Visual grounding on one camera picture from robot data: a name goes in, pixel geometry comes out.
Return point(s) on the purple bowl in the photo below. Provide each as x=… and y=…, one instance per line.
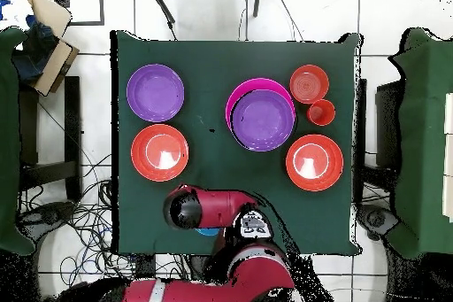
x=155, y=93
x=263, y=121

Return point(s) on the large pink bowl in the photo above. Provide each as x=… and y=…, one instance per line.
x=247, y=86

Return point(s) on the large orange bowl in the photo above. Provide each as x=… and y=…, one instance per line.
x=313, y=162
x=159, y=153

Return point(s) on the blue bowl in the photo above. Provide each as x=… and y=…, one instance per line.
x=207, y=232

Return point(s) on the small orange bowl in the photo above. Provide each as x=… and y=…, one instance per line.
x=309, y=84

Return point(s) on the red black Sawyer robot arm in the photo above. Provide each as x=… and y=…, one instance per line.
x=219, y=210

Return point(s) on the stack of white boxes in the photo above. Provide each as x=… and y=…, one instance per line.
x=449, y=156

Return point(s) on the dark green tablecloth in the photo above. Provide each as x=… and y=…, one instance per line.
x=219, y=167

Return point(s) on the orange cup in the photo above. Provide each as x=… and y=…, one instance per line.
x=321, y=112

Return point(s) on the black power adapter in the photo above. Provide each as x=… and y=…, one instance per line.
x=145, y=264

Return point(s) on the black tripod leg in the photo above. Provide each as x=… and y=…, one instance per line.
x=257, y=1
x=164, y=6

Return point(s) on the black bench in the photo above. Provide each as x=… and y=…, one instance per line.
x=72, y=121

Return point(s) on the black side stand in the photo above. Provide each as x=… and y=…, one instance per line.
x=387, y=121

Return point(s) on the cardboard box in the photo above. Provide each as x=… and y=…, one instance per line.
x=60, y=61

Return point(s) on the green covered side table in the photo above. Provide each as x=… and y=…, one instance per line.
x=7, y=139
x=421, y=139

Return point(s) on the dark blue cloth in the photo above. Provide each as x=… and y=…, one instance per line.
x=35, y=54

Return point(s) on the black pedestal leg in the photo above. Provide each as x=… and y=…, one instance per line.
x=46, y=215
x=375, y=218

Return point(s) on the dark floor frame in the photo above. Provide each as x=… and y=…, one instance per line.
x=101, y=4

